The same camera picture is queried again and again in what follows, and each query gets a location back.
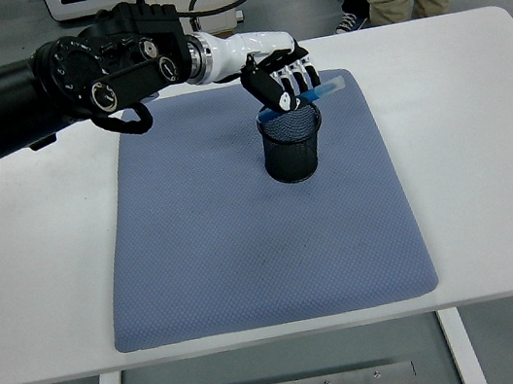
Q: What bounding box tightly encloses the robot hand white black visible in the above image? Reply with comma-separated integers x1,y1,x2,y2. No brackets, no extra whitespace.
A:
204,14,326,124

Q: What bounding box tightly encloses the blue marker pen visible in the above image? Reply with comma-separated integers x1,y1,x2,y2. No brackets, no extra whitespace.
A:
253,77,353,126

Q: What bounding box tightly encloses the black mesh pen holder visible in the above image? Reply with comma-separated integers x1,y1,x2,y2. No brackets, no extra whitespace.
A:
254,100,332,188

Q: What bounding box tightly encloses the blue-grey textured mat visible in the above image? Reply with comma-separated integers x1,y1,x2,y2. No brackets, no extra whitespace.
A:
75,56,443,357

